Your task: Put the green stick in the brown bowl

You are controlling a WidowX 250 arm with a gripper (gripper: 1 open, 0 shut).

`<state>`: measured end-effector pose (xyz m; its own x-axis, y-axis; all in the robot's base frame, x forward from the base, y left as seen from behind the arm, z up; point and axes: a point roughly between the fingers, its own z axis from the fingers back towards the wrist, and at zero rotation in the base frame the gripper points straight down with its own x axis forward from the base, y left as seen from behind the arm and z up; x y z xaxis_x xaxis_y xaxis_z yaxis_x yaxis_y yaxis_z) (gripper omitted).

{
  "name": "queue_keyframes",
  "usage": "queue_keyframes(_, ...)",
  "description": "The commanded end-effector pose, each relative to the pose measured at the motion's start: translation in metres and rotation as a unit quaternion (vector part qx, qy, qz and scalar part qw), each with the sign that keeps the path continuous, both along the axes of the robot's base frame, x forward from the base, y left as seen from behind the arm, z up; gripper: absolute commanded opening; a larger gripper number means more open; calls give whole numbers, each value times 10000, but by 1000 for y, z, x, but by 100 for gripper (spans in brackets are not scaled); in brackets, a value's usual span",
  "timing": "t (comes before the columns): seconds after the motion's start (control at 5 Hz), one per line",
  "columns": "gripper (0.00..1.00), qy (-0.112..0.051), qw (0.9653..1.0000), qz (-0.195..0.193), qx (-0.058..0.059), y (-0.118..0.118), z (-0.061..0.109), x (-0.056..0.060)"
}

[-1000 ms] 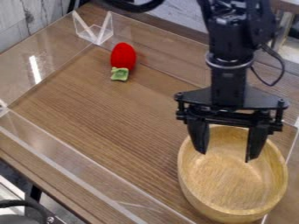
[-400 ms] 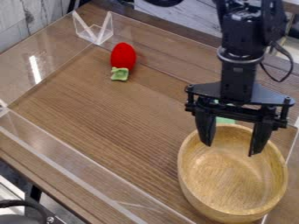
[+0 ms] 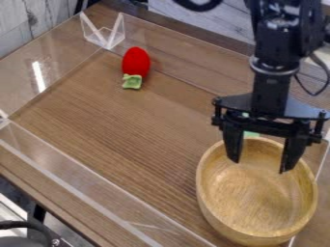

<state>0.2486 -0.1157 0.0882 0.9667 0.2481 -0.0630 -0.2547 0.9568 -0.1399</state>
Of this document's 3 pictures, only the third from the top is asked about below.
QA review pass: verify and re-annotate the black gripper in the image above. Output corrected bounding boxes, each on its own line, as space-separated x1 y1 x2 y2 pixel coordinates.
212 94 330 173

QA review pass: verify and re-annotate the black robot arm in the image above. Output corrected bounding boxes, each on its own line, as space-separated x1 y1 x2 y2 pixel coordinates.
212 0 330 173

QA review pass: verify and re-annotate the red plush strawberry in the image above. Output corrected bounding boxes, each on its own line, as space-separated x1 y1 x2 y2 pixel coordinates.
122 46 152 90

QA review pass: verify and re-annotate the black cable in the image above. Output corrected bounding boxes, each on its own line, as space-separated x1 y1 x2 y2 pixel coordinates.
0 221 55 242

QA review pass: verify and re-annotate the green stick block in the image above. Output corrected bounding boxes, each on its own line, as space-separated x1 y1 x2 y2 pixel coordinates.
242 113 261 137

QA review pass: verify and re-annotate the brown wooden bowl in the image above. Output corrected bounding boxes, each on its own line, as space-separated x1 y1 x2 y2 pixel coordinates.
197 137 319 247

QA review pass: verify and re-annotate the clear acrylic tray wall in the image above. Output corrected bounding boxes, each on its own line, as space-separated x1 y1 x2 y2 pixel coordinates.
0 9 330 247

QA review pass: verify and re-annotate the clear acrylic corner bracket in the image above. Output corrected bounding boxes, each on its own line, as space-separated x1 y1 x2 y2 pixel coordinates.
79 12 126 50

